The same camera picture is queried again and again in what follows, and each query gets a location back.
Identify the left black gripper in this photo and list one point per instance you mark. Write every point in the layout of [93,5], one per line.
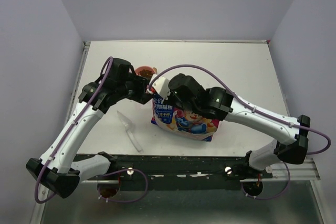
[140,96]

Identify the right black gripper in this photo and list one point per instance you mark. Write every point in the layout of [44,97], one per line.
[170,96]

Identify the pink pet food bag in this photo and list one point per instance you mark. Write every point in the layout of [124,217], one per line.
[183,123]

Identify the clear plastic scoop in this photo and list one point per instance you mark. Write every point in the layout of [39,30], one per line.
[129,128]

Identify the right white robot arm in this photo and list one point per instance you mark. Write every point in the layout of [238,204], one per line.
[290,143]

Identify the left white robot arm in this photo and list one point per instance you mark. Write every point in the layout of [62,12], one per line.
[56,169]

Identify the kibble in pink bowl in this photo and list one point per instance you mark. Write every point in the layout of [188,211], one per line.
[146,73]

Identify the pink bowl right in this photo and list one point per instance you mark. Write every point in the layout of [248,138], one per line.
[143,67]

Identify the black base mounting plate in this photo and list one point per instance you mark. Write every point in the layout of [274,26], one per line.
[171,173]

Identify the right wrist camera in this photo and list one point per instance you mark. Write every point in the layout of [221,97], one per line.
[160,87]

